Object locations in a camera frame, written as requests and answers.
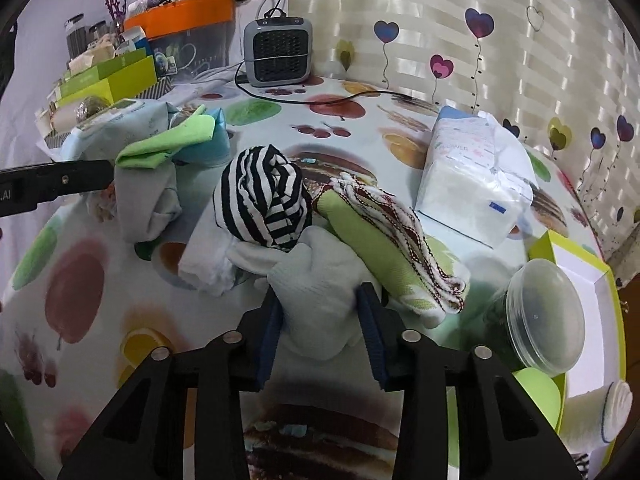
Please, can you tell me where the black heater cable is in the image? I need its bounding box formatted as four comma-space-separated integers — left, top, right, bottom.
234, 60, 401, 106

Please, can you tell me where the white tissue pack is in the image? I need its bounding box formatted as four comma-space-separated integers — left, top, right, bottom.
415, 106, 538, 250

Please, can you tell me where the white knit sock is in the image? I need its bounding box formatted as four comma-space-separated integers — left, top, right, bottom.
227, 225, 386, 361

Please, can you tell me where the beige packets pile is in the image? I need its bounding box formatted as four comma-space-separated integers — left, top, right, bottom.
67, 35, 151, 73

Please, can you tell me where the green waffle cloth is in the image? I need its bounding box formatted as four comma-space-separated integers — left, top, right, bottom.
314, 187, 448, 327

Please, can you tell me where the black white striped cloth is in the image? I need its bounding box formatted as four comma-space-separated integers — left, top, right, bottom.
212, 145, 314, 252

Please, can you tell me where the heart balloon print curtain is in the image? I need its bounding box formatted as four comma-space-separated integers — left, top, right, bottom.
287, 0, 640, 281

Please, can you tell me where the grey cloth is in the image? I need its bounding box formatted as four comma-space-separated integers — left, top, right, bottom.
112, 160, 183, 246

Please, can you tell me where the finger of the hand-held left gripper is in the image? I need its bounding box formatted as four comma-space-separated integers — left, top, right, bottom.
0, 160, 115, 217

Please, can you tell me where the large green box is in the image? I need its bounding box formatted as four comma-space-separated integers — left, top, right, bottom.
52, 55, 160, 106

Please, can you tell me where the gold foil ball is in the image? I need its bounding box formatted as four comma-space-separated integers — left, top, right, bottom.
75, 96, 108, 121

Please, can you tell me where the black patterned box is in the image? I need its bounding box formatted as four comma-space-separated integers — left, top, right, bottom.
149, 25, 236, 83

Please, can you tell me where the grey desktop heater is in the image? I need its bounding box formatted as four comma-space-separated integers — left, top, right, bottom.
243, 16, 314, 88

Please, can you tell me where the clear plastic lidded container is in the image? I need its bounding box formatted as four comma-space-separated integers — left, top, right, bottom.
482, 259, 587, 376

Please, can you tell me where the clear snack bag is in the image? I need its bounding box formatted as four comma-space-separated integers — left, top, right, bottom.
86, 186, 118, 222

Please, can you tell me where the tall glass jar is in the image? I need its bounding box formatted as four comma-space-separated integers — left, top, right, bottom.
64, 15, 88, 58

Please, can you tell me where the rolled white towel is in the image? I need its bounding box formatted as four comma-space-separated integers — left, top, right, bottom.
562, 380, 633, 448

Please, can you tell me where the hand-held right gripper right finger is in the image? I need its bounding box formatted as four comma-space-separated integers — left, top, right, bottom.
356, 282, 583, 480

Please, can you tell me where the light green microfiber cloth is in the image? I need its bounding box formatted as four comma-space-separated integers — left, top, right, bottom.
115, 105, 221, 170

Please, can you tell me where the orange box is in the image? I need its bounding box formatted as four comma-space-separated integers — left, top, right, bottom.
122, 0, 236, 41

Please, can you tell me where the black white striped tray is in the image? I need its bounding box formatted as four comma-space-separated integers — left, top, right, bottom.
127, 77, 176, 101

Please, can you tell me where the green cardboard box white inside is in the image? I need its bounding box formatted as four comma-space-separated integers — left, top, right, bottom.
527, 230, 628, 480

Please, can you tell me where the light green round cup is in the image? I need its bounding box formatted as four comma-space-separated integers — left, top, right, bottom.
512, 367, 563, 431

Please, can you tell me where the slim green box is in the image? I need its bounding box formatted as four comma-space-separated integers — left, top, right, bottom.
62, 50, 151, 86

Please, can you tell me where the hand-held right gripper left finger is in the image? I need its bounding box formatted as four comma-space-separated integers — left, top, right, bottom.
56, 290, 284, 480

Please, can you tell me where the plain white cloth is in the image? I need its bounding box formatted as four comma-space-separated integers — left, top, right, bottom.
177, 220, 241, 297

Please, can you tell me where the wet wipes pack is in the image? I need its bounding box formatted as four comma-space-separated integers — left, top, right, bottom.
60, 99, 176, 161

